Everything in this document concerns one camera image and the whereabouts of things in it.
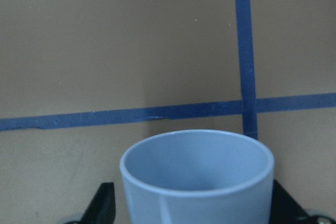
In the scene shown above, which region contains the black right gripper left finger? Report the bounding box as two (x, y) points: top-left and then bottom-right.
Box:
(60, 182), (116, 224)

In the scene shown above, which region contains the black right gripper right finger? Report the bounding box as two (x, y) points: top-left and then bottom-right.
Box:
(267, 179), (336, 224)

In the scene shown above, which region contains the light blue cup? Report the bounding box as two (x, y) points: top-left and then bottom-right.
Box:
(120, 130), (275, 223)

